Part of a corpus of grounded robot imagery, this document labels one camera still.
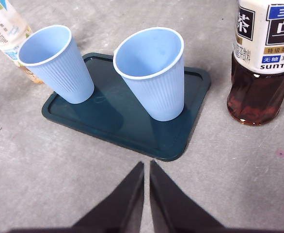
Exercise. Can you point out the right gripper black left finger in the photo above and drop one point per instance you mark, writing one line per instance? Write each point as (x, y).
(122, 208)

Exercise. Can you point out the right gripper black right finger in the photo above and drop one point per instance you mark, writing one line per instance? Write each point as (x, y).
(171, 208)

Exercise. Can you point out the dark oolong tea bottle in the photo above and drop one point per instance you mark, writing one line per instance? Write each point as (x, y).
(258, 97)

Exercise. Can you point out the jasmine oolong tea bottle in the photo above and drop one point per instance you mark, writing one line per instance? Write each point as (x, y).
(8, 31)

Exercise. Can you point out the blue ribbed plastic cup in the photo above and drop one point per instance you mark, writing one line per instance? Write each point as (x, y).
(67, 80)
(161, 97)

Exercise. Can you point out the dark teal plastic tray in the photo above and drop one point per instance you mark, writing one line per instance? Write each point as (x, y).
(122, 126)

